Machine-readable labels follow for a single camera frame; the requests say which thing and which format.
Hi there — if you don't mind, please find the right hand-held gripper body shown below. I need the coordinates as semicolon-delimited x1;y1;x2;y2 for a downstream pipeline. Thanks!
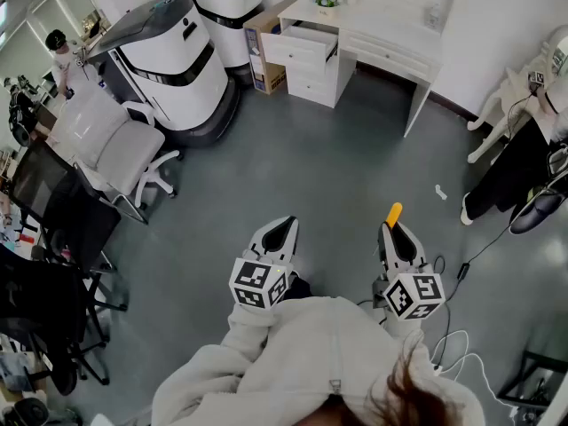
372;262;446;323

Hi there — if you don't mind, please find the person's right forearm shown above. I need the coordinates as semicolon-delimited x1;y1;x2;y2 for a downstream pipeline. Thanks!
381;317;427;350

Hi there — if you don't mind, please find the brown cardboard box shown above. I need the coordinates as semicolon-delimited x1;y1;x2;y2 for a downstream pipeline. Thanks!
242;0;303;96

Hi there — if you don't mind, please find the white office chair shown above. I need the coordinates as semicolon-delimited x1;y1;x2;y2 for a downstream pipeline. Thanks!
46;89;184;210

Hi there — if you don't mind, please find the small potted plant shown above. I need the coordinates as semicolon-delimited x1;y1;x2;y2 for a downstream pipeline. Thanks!
310;0;341;18

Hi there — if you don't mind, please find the white delivery robot black lid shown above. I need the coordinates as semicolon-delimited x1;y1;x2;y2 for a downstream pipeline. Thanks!
157;0;266;71

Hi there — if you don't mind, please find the white delivery robot grey lid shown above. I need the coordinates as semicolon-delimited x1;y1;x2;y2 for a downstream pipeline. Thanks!
98;0;241;148

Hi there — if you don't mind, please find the white desk with drawers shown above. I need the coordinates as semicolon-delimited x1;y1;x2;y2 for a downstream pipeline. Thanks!
277;0;445;138

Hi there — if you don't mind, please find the white drawer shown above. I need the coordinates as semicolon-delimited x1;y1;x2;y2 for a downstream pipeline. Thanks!
260;24;340;68

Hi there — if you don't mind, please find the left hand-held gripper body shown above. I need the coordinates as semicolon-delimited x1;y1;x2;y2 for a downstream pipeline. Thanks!
228;246;299;313

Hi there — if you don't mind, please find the black cable with adapter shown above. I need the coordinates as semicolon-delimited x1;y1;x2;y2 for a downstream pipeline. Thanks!
432;222;514;304

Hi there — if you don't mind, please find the person's leg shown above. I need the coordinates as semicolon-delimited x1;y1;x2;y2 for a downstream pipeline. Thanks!
283;272;314;301

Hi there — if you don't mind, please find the person's left forearm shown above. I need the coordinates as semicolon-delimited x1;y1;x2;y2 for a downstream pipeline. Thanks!
221;302;279;363

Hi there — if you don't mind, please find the white cable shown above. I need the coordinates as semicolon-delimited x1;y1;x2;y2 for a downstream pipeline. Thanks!
429;329;516;419

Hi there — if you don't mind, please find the black metal frame table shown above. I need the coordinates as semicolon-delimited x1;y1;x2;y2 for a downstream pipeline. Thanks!
495;348;568;419

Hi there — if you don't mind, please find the white ornate chair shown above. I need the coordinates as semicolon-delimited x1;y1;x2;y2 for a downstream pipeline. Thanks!
465;67;536;164

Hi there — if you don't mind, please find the person's white fleece jacket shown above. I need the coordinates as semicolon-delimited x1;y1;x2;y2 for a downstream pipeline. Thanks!
150;295;487;426

